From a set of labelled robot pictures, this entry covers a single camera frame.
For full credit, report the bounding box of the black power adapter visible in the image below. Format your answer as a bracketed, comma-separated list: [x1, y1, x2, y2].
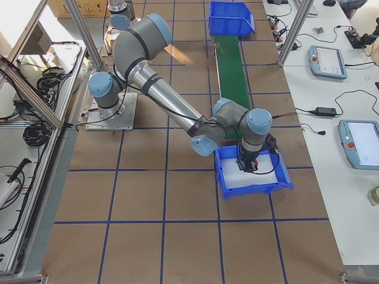
[314, 107, 337, 117]

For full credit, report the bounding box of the aluminium frame post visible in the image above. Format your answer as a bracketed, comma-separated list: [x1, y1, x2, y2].
[277, 0, 313, 67]

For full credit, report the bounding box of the green conveyor belt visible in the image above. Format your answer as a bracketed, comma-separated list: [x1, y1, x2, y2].
[213, 34, 254, 140]

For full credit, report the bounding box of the near teach pendant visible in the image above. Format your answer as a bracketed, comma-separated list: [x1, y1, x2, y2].
[338, 120, 378, 170]

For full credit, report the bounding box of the blue source bin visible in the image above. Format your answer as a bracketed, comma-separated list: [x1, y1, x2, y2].
[208, 1, 256, 37]

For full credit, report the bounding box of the teach pendant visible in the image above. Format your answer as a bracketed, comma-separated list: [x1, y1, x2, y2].
[338, 120, 378, 170]
[308, 45, 347, 80]

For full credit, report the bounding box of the blue target bin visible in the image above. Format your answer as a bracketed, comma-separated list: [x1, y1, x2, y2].
[215, 146, 294, 199]

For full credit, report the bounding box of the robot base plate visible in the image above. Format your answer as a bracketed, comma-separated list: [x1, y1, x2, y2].
[85, 92, 138, 131]

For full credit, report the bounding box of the far teach pendant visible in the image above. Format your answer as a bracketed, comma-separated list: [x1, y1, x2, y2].
[308, 45, 347, 80]

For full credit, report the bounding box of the white foam sheet target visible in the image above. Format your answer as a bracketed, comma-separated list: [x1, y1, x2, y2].
[221, 154, 278, 189]

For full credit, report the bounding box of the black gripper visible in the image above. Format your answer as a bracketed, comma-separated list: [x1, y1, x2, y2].
[236, 149, 260, 173]

